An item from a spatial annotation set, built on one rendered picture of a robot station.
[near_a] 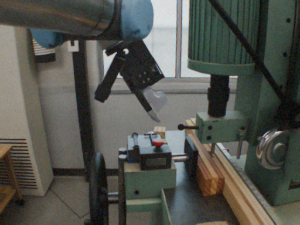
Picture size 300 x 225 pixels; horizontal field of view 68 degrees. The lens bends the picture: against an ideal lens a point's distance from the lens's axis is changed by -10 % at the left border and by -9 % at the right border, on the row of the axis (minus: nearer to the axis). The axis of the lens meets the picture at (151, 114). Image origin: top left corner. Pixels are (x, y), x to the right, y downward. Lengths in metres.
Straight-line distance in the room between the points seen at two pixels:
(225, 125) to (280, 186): 0.26
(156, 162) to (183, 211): 0.14
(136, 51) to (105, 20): 0.22
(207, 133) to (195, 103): 1.35
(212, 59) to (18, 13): 0.43
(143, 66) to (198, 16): 0.18
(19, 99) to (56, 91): 0.35
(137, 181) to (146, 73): 0.28
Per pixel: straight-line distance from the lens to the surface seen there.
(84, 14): 0.30
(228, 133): 0.69
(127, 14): 0.35
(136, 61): 0.55
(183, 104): 1.99
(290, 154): 0.66
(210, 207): 0.62
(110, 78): 0.54
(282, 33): 0.65
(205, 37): 0.58
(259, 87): 0.65
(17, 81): 1.82
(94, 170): 0.66
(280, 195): 0.81
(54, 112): 2.11
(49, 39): 0.44
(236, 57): 0.57
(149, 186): 0.65
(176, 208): 0.60
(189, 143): 0.69
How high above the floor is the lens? 1.31
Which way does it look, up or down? 21 degrees down
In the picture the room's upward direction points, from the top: straight up
